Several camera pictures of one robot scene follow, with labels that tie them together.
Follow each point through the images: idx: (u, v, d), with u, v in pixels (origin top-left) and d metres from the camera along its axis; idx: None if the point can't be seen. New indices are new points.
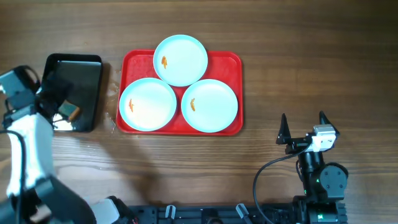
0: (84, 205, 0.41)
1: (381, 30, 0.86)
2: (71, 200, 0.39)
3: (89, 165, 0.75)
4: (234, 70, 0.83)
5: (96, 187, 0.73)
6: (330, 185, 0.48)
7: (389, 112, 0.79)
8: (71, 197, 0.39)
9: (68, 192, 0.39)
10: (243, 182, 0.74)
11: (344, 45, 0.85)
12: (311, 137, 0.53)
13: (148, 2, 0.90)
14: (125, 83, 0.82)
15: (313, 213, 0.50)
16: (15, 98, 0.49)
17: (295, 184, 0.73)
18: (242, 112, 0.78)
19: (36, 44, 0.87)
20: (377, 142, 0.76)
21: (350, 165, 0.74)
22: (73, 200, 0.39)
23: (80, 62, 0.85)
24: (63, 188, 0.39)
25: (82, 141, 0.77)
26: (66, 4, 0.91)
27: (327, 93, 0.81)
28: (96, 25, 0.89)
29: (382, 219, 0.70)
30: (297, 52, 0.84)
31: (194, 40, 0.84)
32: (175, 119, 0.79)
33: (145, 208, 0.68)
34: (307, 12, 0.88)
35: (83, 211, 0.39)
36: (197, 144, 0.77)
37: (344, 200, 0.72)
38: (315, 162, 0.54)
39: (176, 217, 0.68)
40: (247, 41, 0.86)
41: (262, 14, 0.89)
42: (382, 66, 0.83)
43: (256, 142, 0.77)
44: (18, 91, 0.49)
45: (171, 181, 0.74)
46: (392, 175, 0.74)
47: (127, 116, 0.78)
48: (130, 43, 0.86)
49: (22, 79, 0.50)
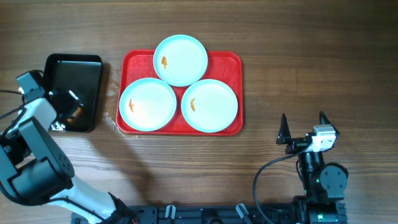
0: (64, 157, 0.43)
1: (381, 30, 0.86)
2: (53, 145, 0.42)
3: (89, 165, 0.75)
4: (234, 70, 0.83)
5: (96, 188, 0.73)
6: (330, 185, 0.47)
7: (389, 112, 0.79)
8: (52, 144, 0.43)
9: (51, 140, 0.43)
10: (243, 182, 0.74)
11: (343, 45, 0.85)
12: (311, 137, 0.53)
13: (148, 2, 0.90)
14: (125, 83, 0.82)
15: (313, 212, 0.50)
16: (30, 94, 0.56)
17: (295, 184, 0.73)
18: (242, 112, 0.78)
19: (36, 44, 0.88)
20: (377, 142, 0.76)
21: (350, 165, 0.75)
22: (53, 146, 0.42)
23: (81, 62, 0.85)
24: (46, 134, 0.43)
25: (81, 141, 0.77)
26: (66, 4, 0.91)
27: (327, 92, 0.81)
28: (96, 25, 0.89)
29: (382, 219, 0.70)
30: (296, 52, 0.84)
31: (194, 40, 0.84)
32: (176, 119, 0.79)
33: (145, 208, 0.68)
34: (307, 12, 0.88)
35: (61, 158, 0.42)
36: (197, 144, 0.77)
37: (344, 200, 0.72)
38: (314, 162, 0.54)
39: (176, 217, 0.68)
40: (246, 41, 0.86)
41: (262, 14, 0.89)
42: (382, 66, 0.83)
43: (256, 142, 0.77)
44: (33, 88, 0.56)
45: (171, 181, 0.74)
46: (392, 175, 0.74)
47: (127, 116, 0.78)
48: (130, 42, 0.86)
49: (37, 79, 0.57)
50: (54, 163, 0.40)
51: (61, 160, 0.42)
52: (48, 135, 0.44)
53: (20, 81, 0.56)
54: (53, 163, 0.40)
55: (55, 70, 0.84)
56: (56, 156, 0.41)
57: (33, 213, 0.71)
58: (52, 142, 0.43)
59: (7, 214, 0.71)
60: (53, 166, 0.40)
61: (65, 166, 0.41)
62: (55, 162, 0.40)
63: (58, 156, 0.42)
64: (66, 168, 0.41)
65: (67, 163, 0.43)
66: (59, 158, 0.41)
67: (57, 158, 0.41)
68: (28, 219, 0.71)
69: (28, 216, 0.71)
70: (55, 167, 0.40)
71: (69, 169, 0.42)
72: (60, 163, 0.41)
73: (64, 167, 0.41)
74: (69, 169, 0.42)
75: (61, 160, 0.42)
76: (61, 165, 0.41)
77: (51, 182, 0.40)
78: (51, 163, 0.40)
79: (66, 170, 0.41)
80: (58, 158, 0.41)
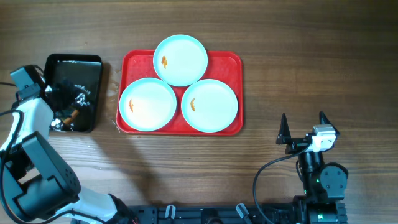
0: (70, 171, 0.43)
1: (381, 30, 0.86)
2: (58, 161, 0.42)
3: (89, 165, 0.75)
4: (234, 70, 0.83)
5: (96, 188, 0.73)
6: (330, 185, 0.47)
7: (389, 112, 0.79)
8: (58, 159, 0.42)
9: (56, 155, 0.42)
10: (243, 182, 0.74)
11: (343, 45, 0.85)
12: (311, 137, 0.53)
13: (148, 2, 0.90)
14: (125, 83, 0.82)
15: (314, 212, 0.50)
16: (24, 91, 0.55)
17: (295, 184, 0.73)
18: (242, 111, 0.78)
19: (36, 44, 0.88)
20: (377, 142, 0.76)
21: (350, 165, 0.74)
22: (58, 161, 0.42)
23: (80, 62, 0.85)
24: (50, 150, 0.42)
25: (82, 141, 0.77)
26: (66, 4, 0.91)
27: (327, 93, 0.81)
28: (96, 25, 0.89)
29: (382, 218, 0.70)
30: (296, 52, 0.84)
31: (194, 40, 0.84)
32: (176, 119, 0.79)
33: (145, 208, 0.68)
34: (307, 12, 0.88)
35: (67, 173, 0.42)
36: (197, 145, 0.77)
37: (344, 200, 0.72)
38: (314, 162, 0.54)
39: (176, 217, 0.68)
40: (246, 41, 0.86)
41: (262, 14, 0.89)
42: (382, 66, 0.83)
43: (256, 142, 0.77)
44: (28, 84, 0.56)
45: (171, 181, 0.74)
46: (392, 175, 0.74)
47: (127, 116, 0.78)
48: (130, 43, 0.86)
49: (33, 76, 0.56)
50: (61, 181, 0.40)
51: (68, 175, 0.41)
52: (53, 149, 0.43)
53: (14, 76, 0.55)
54: (60, 181, 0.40)
55: (55, 71, 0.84)
56: (62, 172, 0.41)
57: None
58: (58, 157, 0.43)
59: (7, 214, 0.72)
60: (61, 183, 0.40)
61: (72, 182, 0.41)
62: (61, 178, 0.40)
63: (64, 172, 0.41)
64: (73, 184, 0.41)
65: (73, 177, 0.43)
66: (66, 175, 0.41)
67: (64, 174, 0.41)
68: None
69: None
70: (63, 183, 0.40)
71: (76, 184, 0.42)
72: (67, 180, 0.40)
73: (71, 183, 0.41)
74: (76, 183, 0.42)
75: (68, 176, 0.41)
76: (68, 181, 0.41)
77: (58, 198, 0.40)
78: (58, 181, 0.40)
79: (73, 185, 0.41)
80: (64, 173, 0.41)
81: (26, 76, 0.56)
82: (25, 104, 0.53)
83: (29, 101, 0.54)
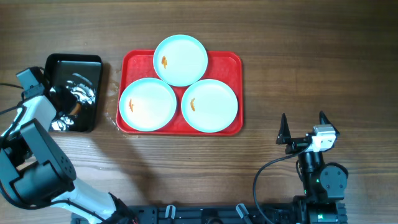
0: (67, 158, 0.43)
1: (381, 30, 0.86)
2: (54, 147, 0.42)
3: (89, 165, 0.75)
4: (234, 70, 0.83)
5: (96, 188, 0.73)
6: (330, 185, 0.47)
7: (389, 112, 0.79)
8: (53, 146, 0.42)
9: (53, 143, 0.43)
10: (242, 182, 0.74)
11: (343, 45, 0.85)
12: (311, 137, 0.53)
13: (148, 2, 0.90)
14: (125, 83, 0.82)
15: (313, 212, 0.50)
16: (30, 91, 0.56)
17: (295, 184, 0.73)
18: (242, 111, 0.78)
19: (36, 44, 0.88)
20: (377, 142, 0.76)
21: (350, 165, 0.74)
22: (54, 147, 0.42)
23: (81, 62, 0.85)
24: (47, 136, 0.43)
25: (82, 141, 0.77)
26: (66, 4, 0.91)
27: (327, 92, 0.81)
28: (96, 25, 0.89)
29: (382, 219, 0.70)
30: (296, 52, 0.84)
31: (194, 40, 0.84)
32: (175, 119, 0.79)
33: (145, 208, 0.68)
34: (307, 12, 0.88)
35: (63, 160, 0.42)
36: (197, 144, 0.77)
37: (344, 200, 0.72)
38: (314, 162, 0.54)
39: (176, 217, 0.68)
40: (247, 41, 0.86)
41: (262, 14, 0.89)
42: (382, 66, 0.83)
43: (256, 142, 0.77)
44: (32, 85, 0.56)
45: (171, 181, 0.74)
46: (392, 175, 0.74)
47: (127, 116, 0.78)
48: (130, 42, 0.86)
49: (38, 77, 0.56)
50: (56, 166, 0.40)
51: (63, 162, 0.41)
52: (50, 136, 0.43)
53: (19, 76, 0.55)
54: (55, 167, 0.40)
55: (54, 70, 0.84)
56: (58, 158, 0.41)
57: (33, 213, 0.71)
58: (55, 144, 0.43)
59: (7, 214, 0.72)
60: (56, 169, 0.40)
61: (68, 169, 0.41)
62: (56, 165, 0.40)
63: (60, 158, 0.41)
64: (69, 171, 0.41)
65: (69, 164, 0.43)
66: (61, 161, 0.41)
67: (60, 160, 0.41)
68: (28, 218, 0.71)
69: (28, 216, 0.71)
70: (57, 169, 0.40)
71: (72, 172, 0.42)
72: (62, 166, 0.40)
73: (66, 170, 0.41)
74: (72, 172, 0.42)
75: (63, 162, 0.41)
76: (64, 167, 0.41)
77: (52, 184, 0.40)
78: (53, 167, 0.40)
79: (68, 172, 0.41)
80: (60, 160, 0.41)
81: (32, 79, 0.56)
82: (28, 101, 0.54)
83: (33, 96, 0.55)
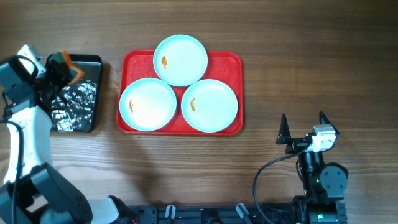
0: (81, 197, 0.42)
1: (381, 31, 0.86)
2: (69, 190, 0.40)
3: (89, 165, 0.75)
4: (234, 70, 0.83)
5: (96, 188, 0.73)
6: (330, 185, 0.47)
7: (389, 112, 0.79)
8: (69, 188, 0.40)
9: (67, 185, 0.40)
10: (243, 182, 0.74)
11: (343, 45, 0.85)
12: (311, 137, 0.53)
13: (148, 2, 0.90)
14: (125, 83, 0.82)
15: (313, 212, 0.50)
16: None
17: (295, 184, 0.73)
18: (242, 111, 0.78)
19: (37, 44, 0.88)
20: (377, 142, 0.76)
21: (350, 165, 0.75)
22: (68, 190, 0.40)
23: (81, 62, 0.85)
24: (60, 178, 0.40)
25: (82, 141, 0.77)
26: (66, 4, 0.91)
27: (327, 93, 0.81)
28: (96, 25, 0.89)
29: (382, 219, 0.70)
30: (296, 52, 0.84)
31: (194, 40, 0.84)
32: (176, 119, 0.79)
33: (145, 208, 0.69)
34: (307, 12, 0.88)
35: (79, 201, 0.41)
36: (197, 144, 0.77)
37: (344, 200, 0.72)
38: (314, 162, 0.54)
39: (176, 217, 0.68)
40: (247, 41, 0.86)
41: (262, 14, 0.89)
42: (382, 66, 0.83)
43: (256, 142, 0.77)
44: (15, 83, 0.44)
45: (171, 181, 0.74)
46: (392, 174, 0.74)
47: (127, 116, 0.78)
48: (130, 43, 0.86)
49: (36, 68, 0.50)
50: (74, 213, 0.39)
51: (79, 205, 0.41)
52: (62, 178, 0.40)
53: None
54: (74, 213, 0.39)
55: None
56: (74, 204, 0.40)
57: None
58: (67, 185, 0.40)
59: None
60: (74, 215, 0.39)
61: (84, 210, 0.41)
62: (75, 211, 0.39)
63: (76, 202, 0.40)
64: (85, 211, 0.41)
65: (83, 201, 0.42)
66: (78, 205, 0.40)
67: (76, 205, 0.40)
68: None
69: None
70: (76, 215, 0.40)
71: (87, 210, 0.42)
72: (79, 210, 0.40)
73: (83, 211, 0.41)
74: (86, 208, 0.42)
75: (79, 205, 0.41)
76: (81, 211, 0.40)
77: None
78: (72, 213, 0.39)
79: (84, 214, 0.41)
80: (77, 204, 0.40)
81: None
82: (20, 109, 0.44)
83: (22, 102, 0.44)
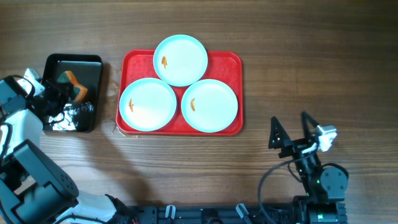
0: (65, 176, 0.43)
1: (382, 30, 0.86)
2: (51, 167, 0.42)
3: (89, 165, 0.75)
4: (234, 70, 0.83)
5: (96, 188, 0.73)
6: (330, 186, 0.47)
7: (389, 112, 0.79)
8: (51, 165, 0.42)
9: (50, 162, 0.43)
10: (242, 182, 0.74)
11: (344, 45, 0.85)
12: (318, 138, 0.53)
13: (148, 2, 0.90)
14: (125, 83, 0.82)
15: (313, 212, 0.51)
16: (8, 104, 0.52)
17: (295, 184, 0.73)
18: (242, 111, 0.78)
19: (36, 44, 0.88)
20: (378, 142, 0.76)
21: (350, 165, 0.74)
22: (53, 168, 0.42)
23: (81, 62, 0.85)
24: (43, 157, 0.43)
25: (82, 140, 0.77)
26: (66, 4, 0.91)
27: (327, 92, 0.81)
28: (96, 25, 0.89)
29: (382, 219, 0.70)
30: (297, 52, 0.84)
31: (194, 40, 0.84)
32: (176, 119, 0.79)
33: (145, 208, 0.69)
34: (307, 12, 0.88)
35: (63, 178, 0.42)
36: (197, 144, 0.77)
37: (344, 200, 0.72)
38: (311, 162, 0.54)
39: (176, 217, 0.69)
40: (247, 41, 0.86)
41: (262, 14, 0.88)
42: (382, 66, 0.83)
43: (256, 142, 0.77)
44: (10, 97, 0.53)
45: (171, 181, 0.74)
46: (392, 175, 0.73)
47: (127, 116, 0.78)
48: (130, 43, 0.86)
49: (14, 88, 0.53)
50: (57, 185, 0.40)
51: (63, 180, 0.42)
52: (45, 157, 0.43)
53: None
54: (57, 186, 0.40)
55: (55, 70, 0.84)
56: (58, 177, 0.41)
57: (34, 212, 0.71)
58: (51, 163, 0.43)
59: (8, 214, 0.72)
60: (57, 188, 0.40)
61: (69, 186, 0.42)
62: (58, 183, 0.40)
63: (60, 177, 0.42)
64: (69, 188, 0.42)
65: (69, 181, 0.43)
66: (61, 180, 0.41)
67: (60, 178, 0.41)
68: None
69: None
70: (59, 188, 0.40)
71: (73, 188, 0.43)
72: (63, 185, 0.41)
73: (68, 187, 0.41)
74: (73, 188, 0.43)
75: (63, 180, 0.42)
76: (65, 185, 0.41)
77: (56, 203, 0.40)
78: (55, 185, 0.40)
79: (69, 190, 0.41)
80: (60, 178, 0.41)
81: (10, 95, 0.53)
82: (11, 117, 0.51)
83: (16, 112, 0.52)
